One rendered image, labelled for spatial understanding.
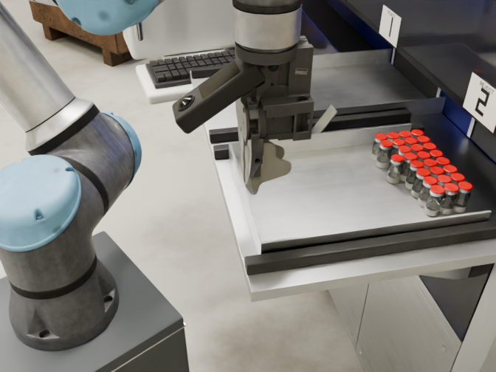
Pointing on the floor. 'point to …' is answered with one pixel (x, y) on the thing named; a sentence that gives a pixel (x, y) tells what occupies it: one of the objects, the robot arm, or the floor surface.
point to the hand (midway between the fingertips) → (247, 185)
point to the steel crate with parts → (52, 23)
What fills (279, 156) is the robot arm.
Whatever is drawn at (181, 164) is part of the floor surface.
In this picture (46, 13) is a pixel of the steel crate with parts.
